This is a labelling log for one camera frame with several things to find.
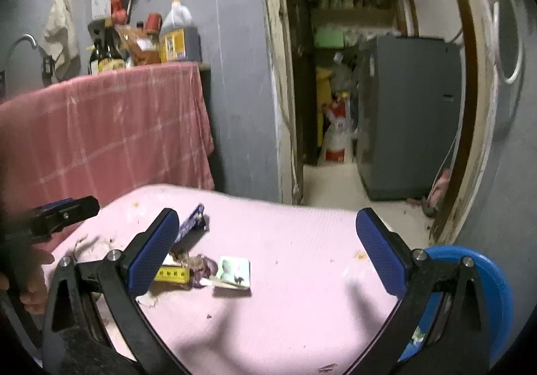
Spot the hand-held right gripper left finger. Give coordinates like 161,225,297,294
42,208,187,375

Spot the perforated metal holder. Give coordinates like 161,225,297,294
90,0,112,20

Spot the pink floral blanket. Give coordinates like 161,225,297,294
42,184,433,375

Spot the green box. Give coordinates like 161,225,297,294
314,29,345,48

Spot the beige hanging cloth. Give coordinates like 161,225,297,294
42,0,81,80

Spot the blue plastic bucket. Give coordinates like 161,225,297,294
396,245,515,364

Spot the wooden door frame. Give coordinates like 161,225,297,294
260,0,500,246

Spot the red plastic bag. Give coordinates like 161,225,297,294
110,0,127,24

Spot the large cooking oil jug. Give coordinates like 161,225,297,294
158,0,202,63

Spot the brown paper bag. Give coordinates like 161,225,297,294
117,25,162,65

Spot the person's left hand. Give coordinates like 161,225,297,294
17,249,56,315

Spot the pink slipper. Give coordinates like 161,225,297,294
428,169,453,210

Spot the white rice bag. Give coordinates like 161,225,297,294
322,92,352,166

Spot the pink checkered towel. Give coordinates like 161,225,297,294
0,61,215,252

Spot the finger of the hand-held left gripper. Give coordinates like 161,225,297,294
25,196,100,244
175,202,209,244

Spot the yellow wrapper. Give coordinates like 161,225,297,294
154,265,189,285

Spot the yellow container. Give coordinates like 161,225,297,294
315,67,334,149

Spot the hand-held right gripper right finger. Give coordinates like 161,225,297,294
348,208,491,375

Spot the grey washing machine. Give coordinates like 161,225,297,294
356,35,462,202

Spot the metal faucet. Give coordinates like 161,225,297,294
6,35,40,65

